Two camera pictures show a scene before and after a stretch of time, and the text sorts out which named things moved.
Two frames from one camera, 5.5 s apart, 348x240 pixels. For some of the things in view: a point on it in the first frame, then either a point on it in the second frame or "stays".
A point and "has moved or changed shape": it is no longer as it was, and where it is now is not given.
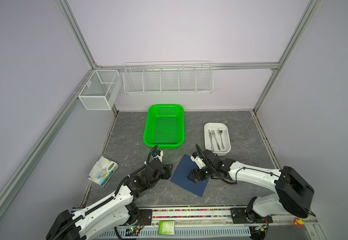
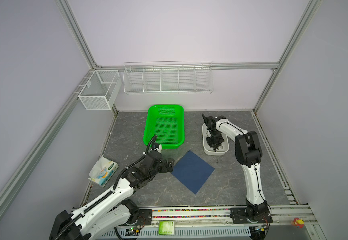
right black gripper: x=194 y=179 -> x=214 y=145
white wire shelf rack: x=168 y=77 stays
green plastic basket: x=164 y=126 stays
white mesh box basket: x=101 y=89 stays
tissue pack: x=102 y=171 stays
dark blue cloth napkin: x=181 y=174 has moved or changed shape
